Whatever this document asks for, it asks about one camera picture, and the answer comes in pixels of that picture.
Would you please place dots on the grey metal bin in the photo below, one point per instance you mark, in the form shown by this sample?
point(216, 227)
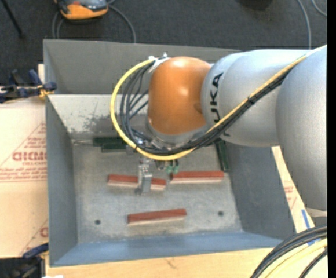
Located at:
point(98, 201)

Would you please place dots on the dark green flat block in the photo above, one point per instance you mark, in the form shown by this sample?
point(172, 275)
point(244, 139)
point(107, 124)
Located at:
point(113, 148)
point(107, 141)
point(223, 158)

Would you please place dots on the red-brown flat block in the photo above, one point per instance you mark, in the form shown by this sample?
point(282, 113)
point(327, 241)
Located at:
point(156, 216)
point(198, 177)
point(121, 181)

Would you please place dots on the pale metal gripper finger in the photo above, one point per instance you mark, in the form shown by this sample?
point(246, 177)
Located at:
point(147, 182)
point(140, 181)

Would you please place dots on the brown cardboard board red print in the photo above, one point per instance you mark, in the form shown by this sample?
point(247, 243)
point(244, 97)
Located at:
point(17, 201)

